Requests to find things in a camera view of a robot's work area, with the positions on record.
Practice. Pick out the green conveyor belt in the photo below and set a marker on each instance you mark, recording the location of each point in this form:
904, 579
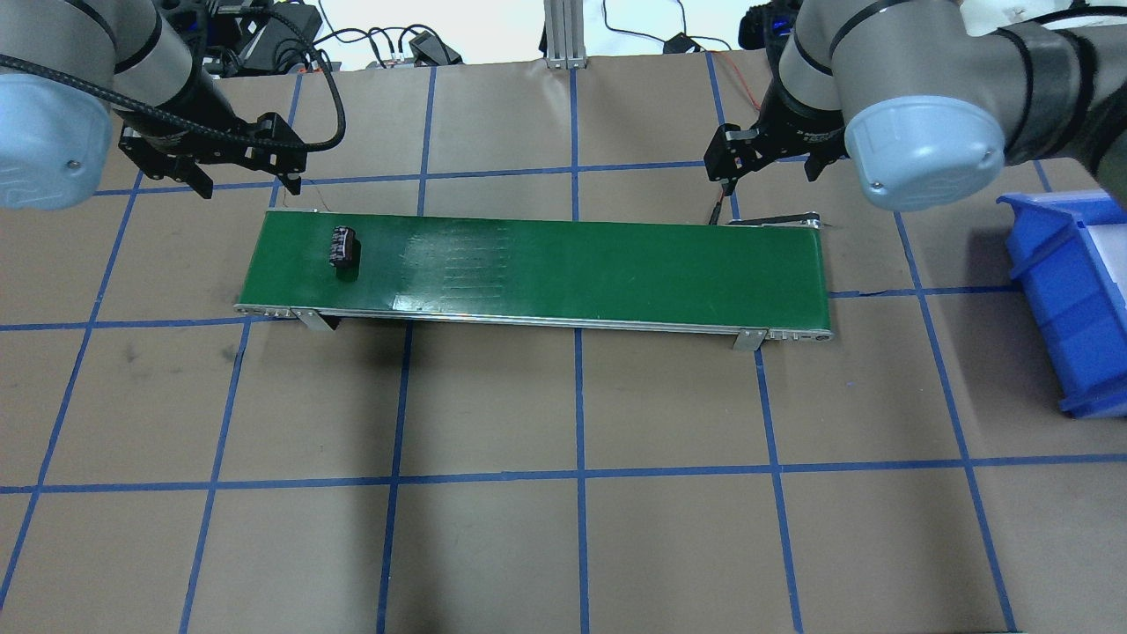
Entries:
755, 282

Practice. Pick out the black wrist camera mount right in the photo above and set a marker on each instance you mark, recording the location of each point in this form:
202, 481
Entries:
768, 24

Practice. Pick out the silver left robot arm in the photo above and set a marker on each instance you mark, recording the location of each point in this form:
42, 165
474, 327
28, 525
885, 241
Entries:
79, 76

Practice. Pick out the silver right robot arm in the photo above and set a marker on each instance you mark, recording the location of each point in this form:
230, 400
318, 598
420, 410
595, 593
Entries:
928, 113

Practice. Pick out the blue plastic bin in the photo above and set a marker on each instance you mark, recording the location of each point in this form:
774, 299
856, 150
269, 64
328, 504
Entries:
1067, 253

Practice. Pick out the dark brown cylindrical capacitor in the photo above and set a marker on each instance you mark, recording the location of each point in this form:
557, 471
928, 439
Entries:
344, 248

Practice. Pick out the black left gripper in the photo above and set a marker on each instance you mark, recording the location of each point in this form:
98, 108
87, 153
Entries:
187, 117

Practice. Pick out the aluminium frame post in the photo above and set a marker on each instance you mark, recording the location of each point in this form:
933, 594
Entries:
564, 35

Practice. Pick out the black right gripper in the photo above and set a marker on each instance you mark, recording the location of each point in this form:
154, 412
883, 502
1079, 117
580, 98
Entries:
803, 126

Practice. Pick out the black power adapter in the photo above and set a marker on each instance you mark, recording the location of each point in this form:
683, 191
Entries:
429, 50

